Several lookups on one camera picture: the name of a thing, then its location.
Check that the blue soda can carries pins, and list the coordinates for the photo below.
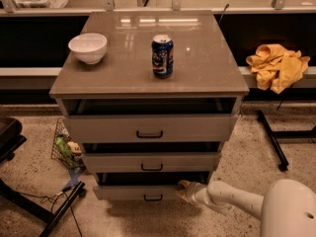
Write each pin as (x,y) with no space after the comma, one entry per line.
(162,56)

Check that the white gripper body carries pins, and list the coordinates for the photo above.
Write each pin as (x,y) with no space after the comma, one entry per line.
(199,193)

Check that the white ceramic bowl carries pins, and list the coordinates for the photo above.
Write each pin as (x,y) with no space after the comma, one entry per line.
(89,48)

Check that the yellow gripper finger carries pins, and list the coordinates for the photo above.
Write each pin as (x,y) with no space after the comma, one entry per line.
(183,195)
(185,185)

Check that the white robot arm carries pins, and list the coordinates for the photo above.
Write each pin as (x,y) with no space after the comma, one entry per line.
(287,209)

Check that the grey drawer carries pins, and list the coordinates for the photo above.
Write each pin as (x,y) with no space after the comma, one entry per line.
(157,128)
(151,162)
(147,186)

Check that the wire basket with items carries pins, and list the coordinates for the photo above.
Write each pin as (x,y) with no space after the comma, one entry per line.
(64,149)

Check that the grey drawer cabinet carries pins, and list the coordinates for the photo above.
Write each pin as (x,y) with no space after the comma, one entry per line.
(205,79)

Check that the black stand leg right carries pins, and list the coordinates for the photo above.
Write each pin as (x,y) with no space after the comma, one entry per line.
(275,136)

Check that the yellow crumpled cloth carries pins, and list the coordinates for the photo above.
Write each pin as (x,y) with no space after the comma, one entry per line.
(276,67)

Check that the black chair seat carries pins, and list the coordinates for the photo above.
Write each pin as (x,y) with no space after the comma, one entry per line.
(10,138)

